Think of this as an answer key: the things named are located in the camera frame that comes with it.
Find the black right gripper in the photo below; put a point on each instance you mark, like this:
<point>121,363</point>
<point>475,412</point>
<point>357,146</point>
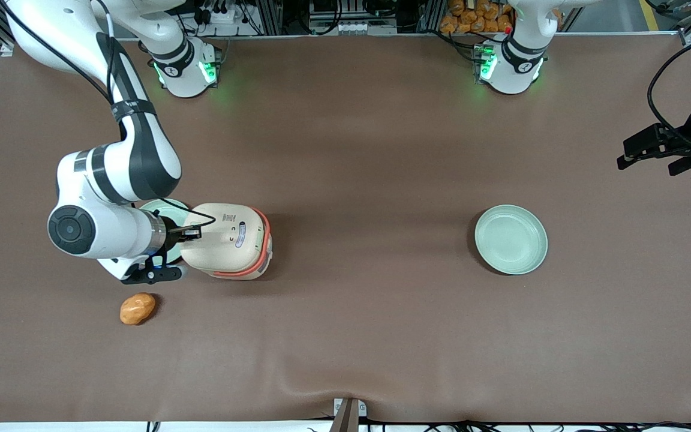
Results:
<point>171,231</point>

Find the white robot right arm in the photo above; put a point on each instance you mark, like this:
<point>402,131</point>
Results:
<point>141,150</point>

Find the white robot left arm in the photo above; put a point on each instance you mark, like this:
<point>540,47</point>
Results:
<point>510,78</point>

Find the pale green round plate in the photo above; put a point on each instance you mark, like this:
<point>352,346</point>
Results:
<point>510,240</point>
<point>168,210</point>

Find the brown potato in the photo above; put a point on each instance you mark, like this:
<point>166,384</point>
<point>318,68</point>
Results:
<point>137,309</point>

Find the brown table cloth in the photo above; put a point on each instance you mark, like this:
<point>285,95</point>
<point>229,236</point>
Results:
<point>351,150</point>

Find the white power strip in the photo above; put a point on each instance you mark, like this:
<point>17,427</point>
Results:
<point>225,17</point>

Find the pile of orange breads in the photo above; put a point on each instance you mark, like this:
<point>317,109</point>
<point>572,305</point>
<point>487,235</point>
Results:
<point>471,15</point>

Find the white connector block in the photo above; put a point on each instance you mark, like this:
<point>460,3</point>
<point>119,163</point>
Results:
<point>366,27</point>

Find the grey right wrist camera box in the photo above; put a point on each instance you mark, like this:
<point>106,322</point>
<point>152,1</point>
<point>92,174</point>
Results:
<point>153,275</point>

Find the aluminium frame post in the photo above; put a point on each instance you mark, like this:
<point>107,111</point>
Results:
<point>270,18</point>

